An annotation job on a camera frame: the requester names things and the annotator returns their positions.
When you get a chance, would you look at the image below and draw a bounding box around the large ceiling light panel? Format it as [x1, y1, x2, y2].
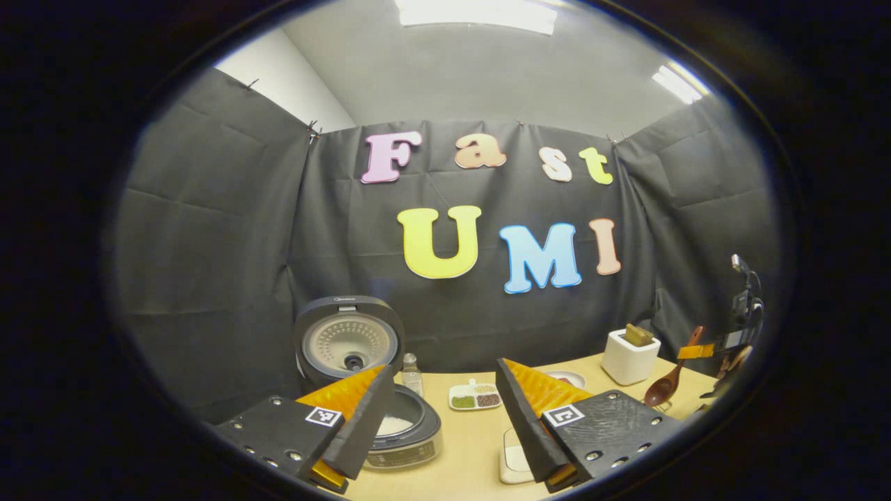
[395, 0, 559, 35]

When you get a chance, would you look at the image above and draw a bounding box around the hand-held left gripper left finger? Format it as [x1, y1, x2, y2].
[212, 363, 396, 495]

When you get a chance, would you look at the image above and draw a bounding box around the white divided grain dish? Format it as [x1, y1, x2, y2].
[448, 379, 503, 411]

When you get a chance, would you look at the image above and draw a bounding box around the dark grey rice cooker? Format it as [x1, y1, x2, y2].
[293, 295, 443, 470]

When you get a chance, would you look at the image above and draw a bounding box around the brown wooden spoon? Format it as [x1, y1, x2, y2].
[644, 326, 706, 408]

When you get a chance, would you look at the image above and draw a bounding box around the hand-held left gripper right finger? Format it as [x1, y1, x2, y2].
[494, 358, 686, 493]

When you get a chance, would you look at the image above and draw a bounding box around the small clear glass bottle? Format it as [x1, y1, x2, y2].
[402, 353, 424, 397]

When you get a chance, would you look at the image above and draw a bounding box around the translucent white board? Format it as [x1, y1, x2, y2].
[498, 427, 538, 485]

